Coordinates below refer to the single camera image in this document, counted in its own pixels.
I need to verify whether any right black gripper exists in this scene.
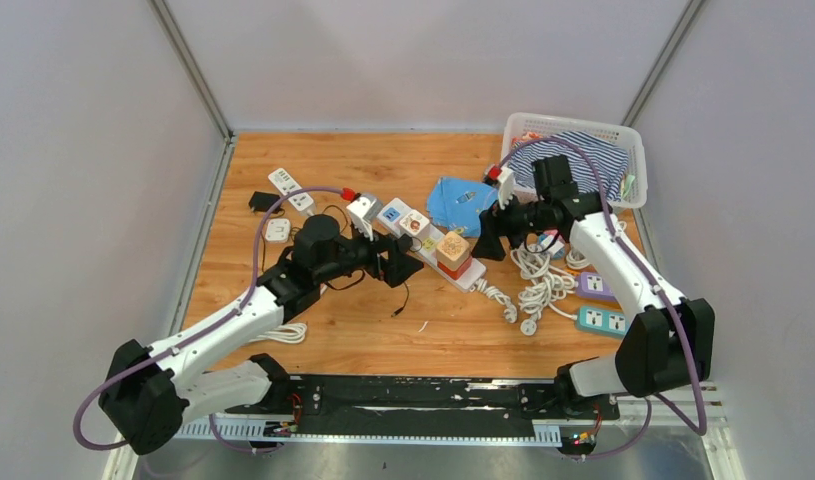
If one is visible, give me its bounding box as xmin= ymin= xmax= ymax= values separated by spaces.
xmin=471 ymin=186 xmax=550 ymax=261

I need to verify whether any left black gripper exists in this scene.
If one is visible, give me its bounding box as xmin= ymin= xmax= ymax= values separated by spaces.
xmin=316 ymin=219 xmax=423 ymax=287

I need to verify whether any white back power strip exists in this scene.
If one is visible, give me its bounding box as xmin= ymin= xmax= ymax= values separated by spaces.
xmin=377 ymin=198 xmax=487 ymax=292

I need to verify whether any white power strip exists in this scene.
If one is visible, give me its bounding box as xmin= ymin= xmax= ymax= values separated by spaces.
xmin=244 ymin=167 xmax=329 ymax=346
xmin=377 ymin=198 xmax=487 ymax=292

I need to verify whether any wooden block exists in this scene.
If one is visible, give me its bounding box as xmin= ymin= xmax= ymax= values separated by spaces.
xmin=436 ymin=231 xmax=470 ymax=262

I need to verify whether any red cube socket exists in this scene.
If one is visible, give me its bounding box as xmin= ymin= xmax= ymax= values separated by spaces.
xmin=437 ymin=254 xmax=473 ymax=280

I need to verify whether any white square plug adapter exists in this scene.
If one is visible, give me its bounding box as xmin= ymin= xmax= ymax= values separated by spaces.
xmin=264 ymin=218 xmax=292 ymax=243

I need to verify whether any black power adapter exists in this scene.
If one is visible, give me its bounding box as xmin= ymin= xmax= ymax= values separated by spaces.
xmin=248 ymin=191 xmax=281 ymax=213

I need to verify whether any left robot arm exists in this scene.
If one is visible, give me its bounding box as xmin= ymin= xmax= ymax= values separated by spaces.
xmin=98 ymin=214 xmax=423 ymax=455

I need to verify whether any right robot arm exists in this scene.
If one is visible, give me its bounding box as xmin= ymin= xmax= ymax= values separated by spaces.
xmin=472 ymin=155 xmax=715 ymax=418

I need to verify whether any purple power strip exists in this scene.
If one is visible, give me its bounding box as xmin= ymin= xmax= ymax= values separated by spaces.
xmin=575 ymin=272 xmax=618 ymax=304

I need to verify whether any teal power strip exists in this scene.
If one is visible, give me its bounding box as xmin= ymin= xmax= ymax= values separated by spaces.
xmin=575 ymin=306 xmax=630 ymax=338

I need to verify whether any blue striped cloth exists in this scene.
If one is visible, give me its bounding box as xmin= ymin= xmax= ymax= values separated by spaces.
xmin=505 ymin=131 xmax=629 ymax=202

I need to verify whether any white plastic basket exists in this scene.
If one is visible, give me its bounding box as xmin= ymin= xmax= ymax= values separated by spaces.
xmin=501 ymin=112 xmax=648 ymax=209

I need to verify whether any white coiled cable bundle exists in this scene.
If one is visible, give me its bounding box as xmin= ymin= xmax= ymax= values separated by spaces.
xmin=510 ymin=231 xmax=594 ymax=338

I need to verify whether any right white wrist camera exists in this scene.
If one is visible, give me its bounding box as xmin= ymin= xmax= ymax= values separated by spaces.
xmin=488 ymin=166 xmax=516 ymax=210

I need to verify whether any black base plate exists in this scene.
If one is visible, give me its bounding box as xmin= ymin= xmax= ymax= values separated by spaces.
xmin=225 ymin=374 xmax=620 ymax=448

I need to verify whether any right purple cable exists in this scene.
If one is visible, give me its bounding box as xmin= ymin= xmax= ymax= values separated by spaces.
xmin=487 ymin=135 xmax=708 ymax=462

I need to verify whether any purple cable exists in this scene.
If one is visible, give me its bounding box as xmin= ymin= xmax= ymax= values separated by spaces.
xmin=72 ymin=186 xmax=359 ymax=458
xmin=487 ymin=135 xmax=708 ymax=462

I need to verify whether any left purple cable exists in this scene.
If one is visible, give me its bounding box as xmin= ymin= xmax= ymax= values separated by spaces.
xmin=72 ymin=186 xmax=359 ymax=458

